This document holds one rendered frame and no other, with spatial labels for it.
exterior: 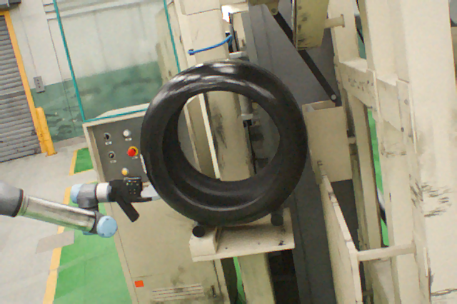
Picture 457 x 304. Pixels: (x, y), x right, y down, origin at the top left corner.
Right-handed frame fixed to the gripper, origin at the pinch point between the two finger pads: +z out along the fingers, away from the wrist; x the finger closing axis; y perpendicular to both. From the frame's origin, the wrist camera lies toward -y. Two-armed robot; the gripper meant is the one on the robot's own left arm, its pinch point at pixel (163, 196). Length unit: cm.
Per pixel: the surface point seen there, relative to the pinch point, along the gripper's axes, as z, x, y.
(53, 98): -432, 785, -43
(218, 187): 18.6, 15.9, -2.3
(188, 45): -45, 330, 51
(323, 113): 61, 21, 24
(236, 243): 26.1, -2.0, -18.5
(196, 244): 12.5, -9.0, -15.2
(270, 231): 38.4, 4.5, -16.9
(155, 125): 2.9, -11.7, 28.9
